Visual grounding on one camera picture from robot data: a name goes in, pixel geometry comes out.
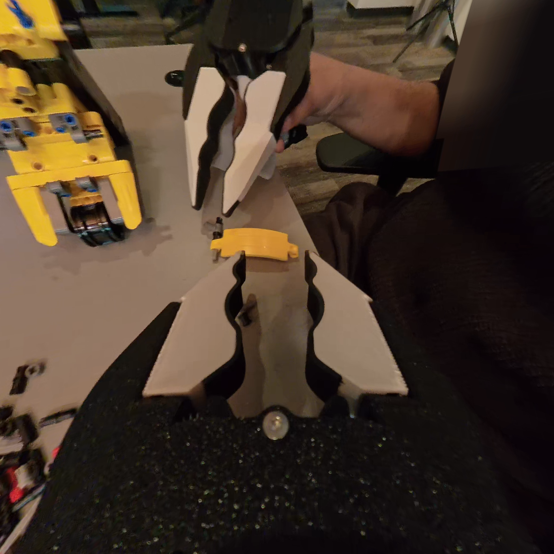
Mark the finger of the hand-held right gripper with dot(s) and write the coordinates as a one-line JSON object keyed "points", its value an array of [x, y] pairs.
{"points": [[255, 138], [197, 130]]}

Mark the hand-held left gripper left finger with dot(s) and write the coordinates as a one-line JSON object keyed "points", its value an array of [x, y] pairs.
{"points": [[194, 346]]}

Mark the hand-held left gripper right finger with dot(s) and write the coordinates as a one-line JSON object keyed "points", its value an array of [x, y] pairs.
{"points": [[350, 346]]}

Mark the grey axle pin piece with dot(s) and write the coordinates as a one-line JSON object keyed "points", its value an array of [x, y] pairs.
{"points": [[217, 225]]}

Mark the yellow curved panel piece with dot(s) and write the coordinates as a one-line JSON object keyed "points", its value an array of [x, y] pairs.
{"points": [[255, 244]]}

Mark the pile of toy brick pieces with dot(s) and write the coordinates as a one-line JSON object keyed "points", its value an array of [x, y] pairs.
{"points": [[21, 476]]}

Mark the person's right forearm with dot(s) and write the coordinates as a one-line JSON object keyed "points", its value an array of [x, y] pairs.
{"points": [[389, 112]]}

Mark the person's right hand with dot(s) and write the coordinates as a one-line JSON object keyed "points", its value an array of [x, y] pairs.
{"points": [[322, 95]]}

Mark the black table grommet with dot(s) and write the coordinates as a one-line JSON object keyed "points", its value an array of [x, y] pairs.
{"points": [[175, 80]]}

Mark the small black pin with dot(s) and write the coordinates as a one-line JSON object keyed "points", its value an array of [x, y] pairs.
{"points": [[246, 318]]}

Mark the black office chair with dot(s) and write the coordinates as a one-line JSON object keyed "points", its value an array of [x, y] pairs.
{"points": [[346, 156]]}

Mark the black block stand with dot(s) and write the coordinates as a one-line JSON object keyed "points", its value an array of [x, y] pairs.
{"points": [[99, 104]]}

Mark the yellow toy brick model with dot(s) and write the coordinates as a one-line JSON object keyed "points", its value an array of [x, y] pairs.
{"points": [[65, 147]]}

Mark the black pin with grey bush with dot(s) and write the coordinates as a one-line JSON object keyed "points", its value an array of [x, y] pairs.
{"points": [[26, 376]]}

